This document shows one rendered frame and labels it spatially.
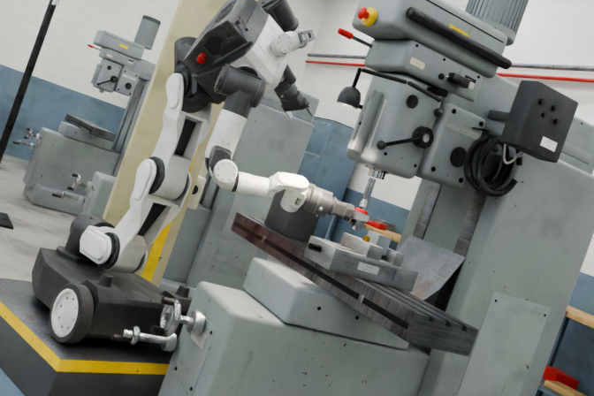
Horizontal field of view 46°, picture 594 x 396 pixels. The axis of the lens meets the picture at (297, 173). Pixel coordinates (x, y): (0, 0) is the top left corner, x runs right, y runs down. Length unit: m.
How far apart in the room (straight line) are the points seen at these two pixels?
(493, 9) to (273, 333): 1.32
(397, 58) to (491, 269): 0.79
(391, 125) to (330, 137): 7.36
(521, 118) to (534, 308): 0.76
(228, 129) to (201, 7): 1.72
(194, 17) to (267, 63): 1.54
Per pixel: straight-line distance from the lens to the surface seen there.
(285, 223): 2.69
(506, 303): 2.62
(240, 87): 2.29
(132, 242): 2.75
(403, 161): 2.35
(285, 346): 2.23
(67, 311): 2.56
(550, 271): 2.73
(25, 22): 11.05
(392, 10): 2.28
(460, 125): 2.45
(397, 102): 2.32
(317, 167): 9.63
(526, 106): 2.31
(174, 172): 2.66
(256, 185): 2.32
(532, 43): 8.43
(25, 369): 2.62
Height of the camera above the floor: 1.22
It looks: level
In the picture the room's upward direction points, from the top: 20 degrees clockwise
